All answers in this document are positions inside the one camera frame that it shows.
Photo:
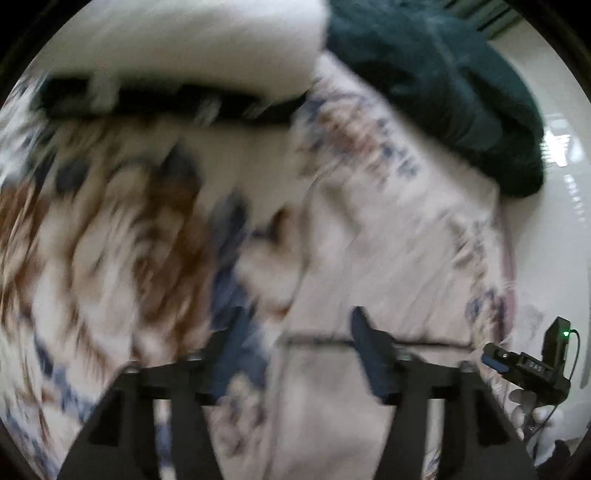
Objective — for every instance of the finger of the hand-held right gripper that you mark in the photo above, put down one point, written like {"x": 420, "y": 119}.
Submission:
{"x": 496, "y": 357}

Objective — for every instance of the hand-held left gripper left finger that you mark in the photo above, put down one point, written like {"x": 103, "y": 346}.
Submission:
{"x": 236, "y": 350}

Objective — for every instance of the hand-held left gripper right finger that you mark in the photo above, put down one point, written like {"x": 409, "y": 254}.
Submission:
{"x": 370, "y": 357}

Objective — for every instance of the pale pink garment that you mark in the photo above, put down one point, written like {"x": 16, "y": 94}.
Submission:
{"x": 383, "y": 258}

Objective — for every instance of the person's right hand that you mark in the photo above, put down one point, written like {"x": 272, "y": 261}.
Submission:
{"x": 531, "y": 415}

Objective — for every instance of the floral printed bedsheet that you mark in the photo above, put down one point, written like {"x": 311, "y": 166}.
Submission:
{"x": 138, "y": 240}

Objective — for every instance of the dark cloth band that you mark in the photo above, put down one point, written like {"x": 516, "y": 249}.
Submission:
{"x": 161, "y": 99}

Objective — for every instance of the dark green blanket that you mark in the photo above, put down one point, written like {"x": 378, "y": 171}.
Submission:
{"x": 443, "y": 87}

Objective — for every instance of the white pillow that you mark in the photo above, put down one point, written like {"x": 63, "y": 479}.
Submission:
{"x": 184, "y": 44}

